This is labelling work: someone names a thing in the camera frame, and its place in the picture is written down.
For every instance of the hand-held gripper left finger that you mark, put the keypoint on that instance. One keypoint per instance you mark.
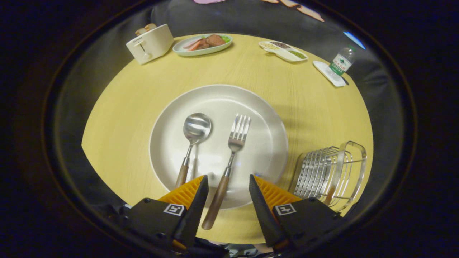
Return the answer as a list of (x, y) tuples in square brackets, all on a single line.
[(195, 208)]

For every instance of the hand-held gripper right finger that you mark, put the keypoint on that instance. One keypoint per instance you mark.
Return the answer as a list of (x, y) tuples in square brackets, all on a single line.
[(263, 211)]

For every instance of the large white round plate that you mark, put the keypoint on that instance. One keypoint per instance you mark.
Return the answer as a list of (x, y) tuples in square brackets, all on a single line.
[(258, 150)]

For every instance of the white square coaster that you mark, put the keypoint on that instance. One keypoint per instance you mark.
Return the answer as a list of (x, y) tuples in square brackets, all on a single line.
[(322, 70)]

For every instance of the pale green food plate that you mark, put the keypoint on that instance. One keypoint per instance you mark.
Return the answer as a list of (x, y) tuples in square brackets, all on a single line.
[(186, 50)]

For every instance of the white divided condiment dish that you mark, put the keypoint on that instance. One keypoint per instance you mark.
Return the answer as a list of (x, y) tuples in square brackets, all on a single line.
[(283, 52)]

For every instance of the pink sausage slices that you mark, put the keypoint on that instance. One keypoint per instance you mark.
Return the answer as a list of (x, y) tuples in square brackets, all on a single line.
[(193, 45)]

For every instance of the clear plastic water bottle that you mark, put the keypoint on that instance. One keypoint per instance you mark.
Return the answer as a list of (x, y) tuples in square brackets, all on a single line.
[(340, 62)]

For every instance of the cream white toaster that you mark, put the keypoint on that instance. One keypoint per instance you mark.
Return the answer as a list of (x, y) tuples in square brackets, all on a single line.
[(152, 44)]

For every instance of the brown meat slices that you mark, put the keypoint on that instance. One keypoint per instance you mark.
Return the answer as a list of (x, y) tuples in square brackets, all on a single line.
[(213, 40)]

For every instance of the green lettuce leaf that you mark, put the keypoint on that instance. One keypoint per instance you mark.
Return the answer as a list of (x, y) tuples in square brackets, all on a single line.
[(226, 38)]

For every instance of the toast bread slice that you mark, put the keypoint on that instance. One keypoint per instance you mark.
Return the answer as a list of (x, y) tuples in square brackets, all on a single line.
[(151, 26), (140, 31)]

